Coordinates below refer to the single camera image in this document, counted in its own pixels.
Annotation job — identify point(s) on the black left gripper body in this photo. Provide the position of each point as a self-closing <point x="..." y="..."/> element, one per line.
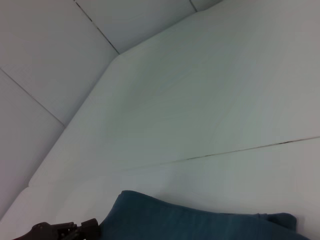
<point x="46" y="231"/>

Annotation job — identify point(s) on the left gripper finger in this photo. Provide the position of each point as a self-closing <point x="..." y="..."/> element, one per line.
<point x="90" y="228"/>

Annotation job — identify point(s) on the teal blue shirt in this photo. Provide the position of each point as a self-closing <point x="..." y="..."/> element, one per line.
<point x="187" y="220"/>

